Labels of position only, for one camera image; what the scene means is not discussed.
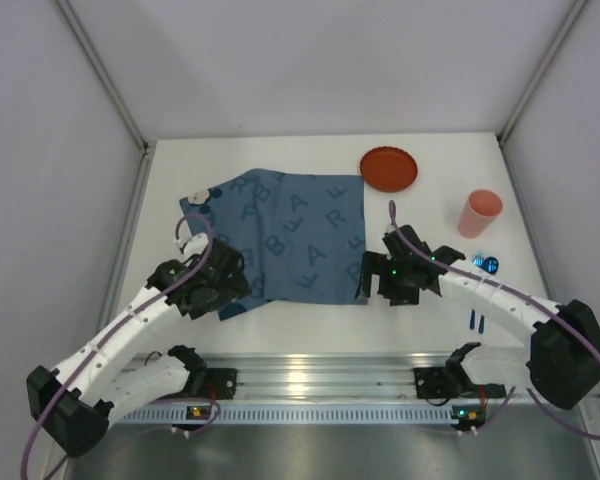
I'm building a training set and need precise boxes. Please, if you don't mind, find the blue letter-print placemat cloth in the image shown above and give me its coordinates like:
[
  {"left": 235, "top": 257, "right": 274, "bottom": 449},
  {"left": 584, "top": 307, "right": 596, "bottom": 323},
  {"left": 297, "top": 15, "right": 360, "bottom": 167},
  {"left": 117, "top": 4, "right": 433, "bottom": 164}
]
[{"left": 179, "top": 169, "right": 366, "bottom": 320}]

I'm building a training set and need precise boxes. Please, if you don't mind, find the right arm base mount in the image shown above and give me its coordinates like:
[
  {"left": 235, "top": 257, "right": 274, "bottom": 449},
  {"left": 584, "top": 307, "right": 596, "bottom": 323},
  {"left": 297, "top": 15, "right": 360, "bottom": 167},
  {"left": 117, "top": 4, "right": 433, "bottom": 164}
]
[{"left": 413, "top": 367, "right": 480, "bottom": 400}]

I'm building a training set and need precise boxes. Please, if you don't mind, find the red round plate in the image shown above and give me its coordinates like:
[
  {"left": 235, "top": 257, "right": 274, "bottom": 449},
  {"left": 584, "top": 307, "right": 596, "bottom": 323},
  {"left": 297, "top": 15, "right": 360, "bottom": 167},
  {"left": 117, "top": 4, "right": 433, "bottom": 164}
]
[{"left": 359, "top": 146, "right": 418, "bottom": 193}]

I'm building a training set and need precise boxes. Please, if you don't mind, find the perforated cable tray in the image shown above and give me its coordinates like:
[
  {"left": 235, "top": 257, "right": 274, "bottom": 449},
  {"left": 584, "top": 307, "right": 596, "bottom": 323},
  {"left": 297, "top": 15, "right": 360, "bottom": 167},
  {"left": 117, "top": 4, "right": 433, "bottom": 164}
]
[{"left": 119, "top": 402, "right": 485, "bottom": 426}]

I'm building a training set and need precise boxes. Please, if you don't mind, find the purple cable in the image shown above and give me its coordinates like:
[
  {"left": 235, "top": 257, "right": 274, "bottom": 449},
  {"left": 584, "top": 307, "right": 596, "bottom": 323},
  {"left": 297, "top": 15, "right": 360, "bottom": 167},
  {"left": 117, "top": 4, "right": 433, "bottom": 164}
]
[
  {"left": 19, "top": 213, "right": 221, "bottom": 480},
  {"left": 388, "top": 199, "right": 600, "bottom": 444}
]

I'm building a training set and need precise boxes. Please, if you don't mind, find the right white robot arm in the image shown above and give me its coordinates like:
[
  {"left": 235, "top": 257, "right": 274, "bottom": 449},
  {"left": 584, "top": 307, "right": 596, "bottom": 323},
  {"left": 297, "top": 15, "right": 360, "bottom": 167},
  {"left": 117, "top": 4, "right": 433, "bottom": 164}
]
[{"left": 356, "top": 225, "right": 600, "bottom": 410}]

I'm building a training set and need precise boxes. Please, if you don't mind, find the pink plastic cup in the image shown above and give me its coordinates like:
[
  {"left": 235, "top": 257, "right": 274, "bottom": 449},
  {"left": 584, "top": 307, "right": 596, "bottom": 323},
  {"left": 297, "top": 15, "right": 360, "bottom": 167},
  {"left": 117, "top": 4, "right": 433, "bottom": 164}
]
[{"left": 458, "top": 189, "right": 503, "bottom": 239}]

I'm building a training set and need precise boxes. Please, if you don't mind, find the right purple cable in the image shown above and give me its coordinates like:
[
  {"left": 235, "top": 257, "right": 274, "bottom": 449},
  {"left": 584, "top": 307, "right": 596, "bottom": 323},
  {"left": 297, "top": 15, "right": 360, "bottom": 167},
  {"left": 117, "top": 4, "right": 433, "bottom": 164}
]
[{"left": 388, "top": 199, "right": 600, "bottom": 444}]

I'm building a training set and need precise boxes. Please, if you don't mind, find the blue spoon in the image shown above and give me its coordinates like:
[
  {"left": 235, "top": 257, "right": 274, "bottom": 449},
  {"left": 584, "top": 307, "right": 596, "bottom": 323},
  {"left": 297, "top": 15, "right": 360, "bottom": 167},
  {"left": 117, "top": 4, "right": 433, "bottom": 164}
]
[{"left": 472, "top": 252, "right": 501, "bottom": 333}]

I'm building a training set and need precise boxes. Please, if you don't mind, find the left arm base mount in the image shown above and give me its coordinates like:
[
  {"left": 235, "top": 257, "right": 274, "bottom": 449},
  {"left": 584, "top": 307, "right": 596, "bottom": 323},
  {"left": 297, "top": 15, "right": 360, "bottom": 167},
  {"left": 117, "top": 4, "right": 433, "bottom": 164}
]
[{"left": 193, "top": 368, "right": 238, "bottom": 401}]

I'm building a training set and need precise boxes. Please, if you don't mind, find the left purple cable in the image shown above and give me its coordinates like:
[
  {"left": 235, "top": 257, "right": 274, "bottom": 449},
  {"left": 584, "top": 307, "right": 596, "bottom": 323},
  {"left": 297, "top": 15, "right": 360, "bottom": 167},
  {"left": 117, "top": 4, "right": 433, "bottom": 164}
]
[{"left": 19, "top": 213, "right": 221, "bottom": 480}]

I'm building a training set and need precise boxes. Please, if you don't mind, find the aluminium mounting rail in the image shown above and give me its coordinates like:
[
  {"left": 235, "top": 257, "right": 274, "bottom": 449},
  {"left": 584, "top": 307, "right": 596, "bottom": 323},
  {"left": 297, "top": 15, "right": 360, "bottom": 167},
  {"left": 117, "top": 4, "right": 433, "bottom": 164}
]
[{"left": 129, "top": 352, "right": 600, "bottom": 401}]

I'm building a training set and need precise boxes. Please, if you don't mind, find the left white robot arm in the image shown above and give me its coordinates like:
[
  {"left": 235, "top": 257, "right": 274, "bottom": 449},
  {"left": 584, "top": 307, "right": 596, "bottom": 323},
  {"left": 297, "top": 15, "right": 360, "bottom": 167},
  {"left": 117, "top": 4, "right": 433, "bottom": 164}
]
[{"left": 26, "top": 234, "right": 251, "bottom": 458}]

